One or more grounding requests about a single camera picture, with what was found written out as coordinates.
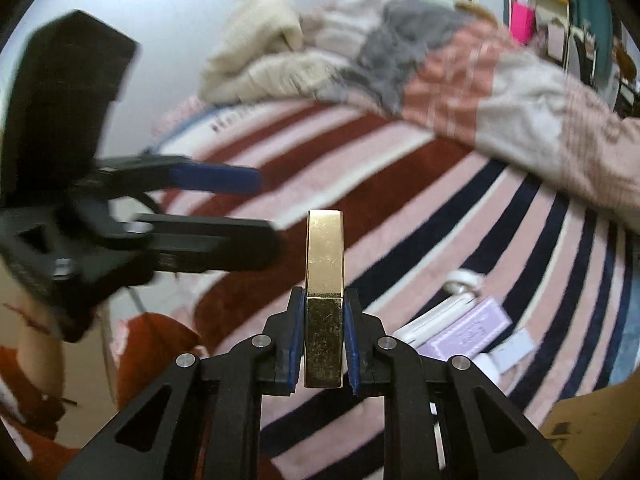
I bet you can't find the patchwork pink grey quilt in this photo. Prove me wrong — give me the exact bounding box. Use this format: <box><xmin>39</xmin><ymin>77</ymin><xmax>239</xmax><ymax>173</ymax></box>
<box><xmin>280</xmin><ymin>0</ymin><xmax>640</xmax><ymax>235</ymax></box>

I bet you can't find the brown cardboard box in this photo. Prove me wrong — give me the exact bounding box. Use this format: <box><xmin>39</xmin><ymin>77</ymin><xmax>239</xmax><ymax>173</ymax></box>
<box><xmin>537</xmin><ymin>374</ymin><xmax>640</xmax><ymax>480</ymax></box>

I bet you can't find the purple flat box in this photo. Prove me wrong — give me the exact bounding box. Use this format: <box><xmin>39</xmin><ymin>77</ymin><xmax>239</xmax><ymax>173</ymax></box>
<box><xmin>417</xmin><ymin>296</ymin><xmax>514</xmax><ymax>362</ymax></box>

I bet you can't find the pink bag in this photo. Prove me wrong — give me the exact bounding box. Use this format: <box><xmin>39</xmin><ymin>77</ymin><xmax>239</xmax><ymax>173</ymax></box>
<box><xmin>509</xmin><ymin>1</ymin><xmax>535</xmax><ymax>46</ymax></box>

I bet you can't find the striped pink red blanket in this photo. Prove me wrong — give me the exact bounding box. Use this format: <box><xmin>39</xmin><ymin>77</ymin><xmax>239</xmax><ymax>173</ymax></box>
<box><xmin>111</xmin><ymin>94</ymin><xmax>640</xmax><ymax>480</ymax></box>

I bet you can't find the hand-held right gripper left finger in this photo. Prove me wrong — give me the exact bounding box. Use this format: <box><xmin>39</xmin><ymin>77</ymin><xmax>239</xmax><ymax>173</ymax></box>
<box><xmin>57</xmin><ymin>287</ymin><xmax>307</xmax><ymax>480</ymax></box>

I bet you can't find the wooden frame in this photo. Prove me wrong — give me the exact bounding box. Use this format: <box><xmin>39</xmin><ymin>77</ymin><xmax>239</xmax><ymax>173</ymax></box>
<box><xmin>507</xmin><ymin>0</ymin><xmax>572</xmax><ymax>69</ymax></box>

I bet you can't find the cream fluffy blanket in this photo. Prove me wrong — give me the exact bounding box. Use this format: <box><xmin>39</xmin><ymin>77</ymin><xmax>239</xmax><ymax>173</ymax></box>
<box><xmin>199</xmin><ymin>0</ymin><xmax>361</xmax><ymax>107</ymax></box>

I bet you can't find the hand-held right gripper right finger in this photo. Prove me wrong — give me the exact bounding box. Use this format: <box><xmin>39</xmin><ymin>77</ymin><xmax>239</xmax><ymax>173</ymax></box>
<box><xmin>343</xmin><ymin>288</ymin><xmax>581</xmax><ymax>480</ymax></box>

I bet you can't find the red cloth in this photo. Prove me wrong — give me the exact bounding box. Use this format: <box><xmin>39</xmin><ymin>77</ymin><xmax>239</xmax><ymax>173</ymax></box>
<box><xmin>114</xmin><ymin>312</ymin><xmax>202</xmax><ymax>413</ymax></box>

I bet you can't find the gold rectangular box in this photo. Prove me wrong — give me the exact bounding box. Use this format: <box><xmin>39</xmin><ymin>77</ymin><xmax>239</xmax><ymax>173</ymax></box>
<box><xmin>304</xmin><ymin>209</ymin><xmax>346</xmax><ymax>390</ymax></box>

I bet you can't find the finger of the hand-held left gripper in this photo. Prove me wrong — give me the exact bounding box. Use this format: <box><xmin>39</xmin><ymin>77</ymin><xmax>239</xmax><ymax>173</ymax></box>
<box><xmin>97</xmin><ymin>154</ymin><xmax>264</xmax><ymax>197</ymax></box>
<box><xmin>120</xmin><ymin>213</ymin><xmax>287</xmax><ymax>274</ymax></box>

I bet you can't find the white paper card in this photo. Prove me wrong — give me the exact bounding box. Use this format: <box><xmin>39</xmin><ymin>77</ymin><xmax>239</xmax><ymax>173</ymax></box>
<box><xmin>479</xmin><ymin>328</ymin><xmax>534</xmax><ymax>374</ymax></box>

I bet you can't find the white plastic tube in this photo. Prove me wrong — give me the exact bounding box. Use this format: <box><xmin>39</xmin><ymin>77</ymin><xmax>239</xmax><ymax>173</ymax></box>
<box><xmin>392</xmin><ymin>269</ymin><xmax>484</xmax><ymax>347</ymax></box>

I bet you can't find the person's left forearm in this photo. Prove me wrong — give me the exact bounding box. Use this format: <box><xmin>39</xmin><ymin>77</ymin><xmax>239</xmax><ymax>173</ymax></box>
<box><xmin>0</xmin><ymin>255</ymin><xmax>68</xmax><ymax>411</ymax></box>

